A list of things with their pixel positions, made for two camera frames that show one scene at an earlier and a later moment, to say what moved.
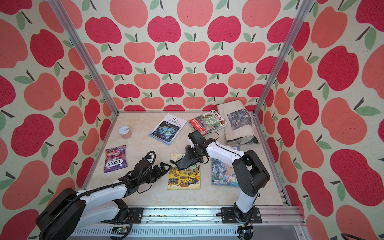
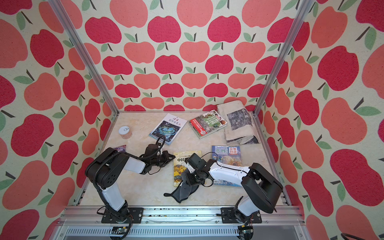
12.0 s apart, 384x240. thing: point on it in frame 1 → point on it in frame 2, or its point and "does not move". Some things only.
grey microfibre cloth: [185, 162] → [183, 190]
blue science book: [168, 129] does not move
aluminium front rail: [275, 223] does not move
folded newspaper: [239, 129] does not move
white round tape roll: [125, 132] does not move
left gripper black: [160, 173] → [166, 155]
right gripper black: [190, 155] → [190, 180]
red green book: [207, 122] does not move
